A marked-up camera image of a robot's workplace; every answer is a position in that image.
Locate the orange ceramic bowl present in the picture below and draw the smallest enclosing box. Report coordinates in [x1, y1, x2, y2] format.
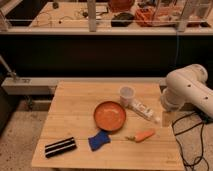
[93, 101, 126, 131]

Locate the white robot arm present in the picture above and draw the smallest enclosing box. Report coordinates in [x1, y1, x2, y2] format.
[160, 64, 213, 119]

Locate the white tube bottle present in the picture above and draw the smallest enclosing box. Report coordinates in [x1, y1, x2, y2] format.
[129, 100, 161, 124]

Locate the blue sponge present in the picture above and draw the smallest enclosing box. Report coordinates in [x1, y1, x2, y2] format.
[88, 130, 111, 151]

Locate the orange toy carrot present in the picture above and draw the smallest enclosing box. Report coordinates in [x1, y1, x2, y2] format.
[127, 129, 155, 143]

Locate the black object on shelf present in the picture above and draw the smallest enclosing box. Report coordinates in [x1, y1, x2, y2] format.
[111, 12, 134, 27]

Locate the black white striped block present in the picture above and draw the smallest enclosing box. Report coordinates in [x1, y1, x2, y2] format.
[45, 137, 77, 158]

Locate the orange box on shelf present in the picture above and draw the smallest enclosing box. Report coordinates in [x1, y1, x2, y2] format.
[135, 8, 174, 27]

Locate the grey metal clamp rod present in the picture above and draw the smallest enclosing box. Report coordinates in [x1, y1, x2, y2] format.
[0, 54, 31, 84]

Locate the white vertical post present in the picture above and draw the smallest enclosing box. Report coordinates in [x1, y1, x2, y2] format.
[87, 0, 96, 32]

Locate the blue hanging cable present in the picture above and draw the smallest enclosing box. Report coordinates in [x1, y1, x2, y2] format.
[173, 30, 180, 69]

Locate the grey metal bench rail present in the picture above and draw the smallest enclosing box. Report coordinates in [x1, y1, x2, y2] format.
[1, 77, 166, 95]

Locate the black power cable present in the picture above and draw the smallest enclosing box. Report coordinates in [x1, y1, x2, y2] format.
[171, 110, 211, 171]

